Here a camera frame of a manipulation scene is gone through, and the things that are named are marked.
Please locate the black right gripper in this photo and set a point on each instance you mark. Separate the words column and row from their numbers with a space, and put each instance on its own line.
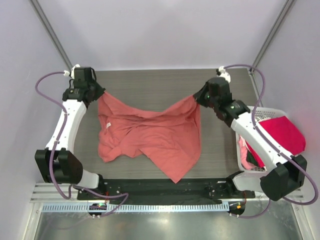
column 198, row 97

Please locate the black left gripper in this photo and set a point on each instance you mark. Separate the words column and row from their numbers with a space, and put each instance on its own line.
column 100, row 91

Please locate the salmon pink t-shirt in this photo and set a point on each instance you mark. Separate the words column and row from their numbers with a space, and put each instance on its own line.
column 171, row 139

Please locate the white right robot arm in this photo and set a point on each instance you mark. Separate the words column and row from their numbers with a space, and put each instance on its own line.
column 284, row 171

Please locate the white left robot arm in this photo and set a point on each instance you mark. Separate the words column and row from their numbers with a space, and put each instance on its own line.
column 56, row 162

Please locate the white perforated plastic basket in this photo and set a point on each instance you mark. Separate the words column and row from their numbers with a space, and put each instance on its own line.
column 262, row 115

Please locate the light pink garment in basket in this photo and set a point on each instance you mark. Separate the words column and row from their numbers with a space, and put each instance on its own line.
column 247, row 159

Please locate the magenta t-shirt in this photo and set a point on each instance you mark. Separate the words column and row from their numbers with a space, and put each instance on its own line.
column 284, row 132

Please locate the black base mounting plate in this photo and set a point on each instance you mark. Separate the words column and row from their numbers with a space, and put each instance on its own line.
column 188, row 191

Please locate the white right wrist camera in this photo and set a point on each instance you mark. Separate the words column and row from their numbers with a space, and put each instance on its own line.
column 221, row 72

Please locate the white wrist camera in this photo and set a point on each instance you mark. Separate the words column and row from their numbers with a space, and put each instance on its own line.
column 71, row 73
column 221, row 72

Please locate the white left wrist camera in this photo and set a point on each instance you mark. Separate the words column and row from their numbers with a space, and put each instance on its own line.
column 71, row 73

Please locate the white slotted cable duct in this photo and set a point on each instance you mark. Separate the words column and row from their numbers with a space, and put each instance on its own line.
column 91, row 207

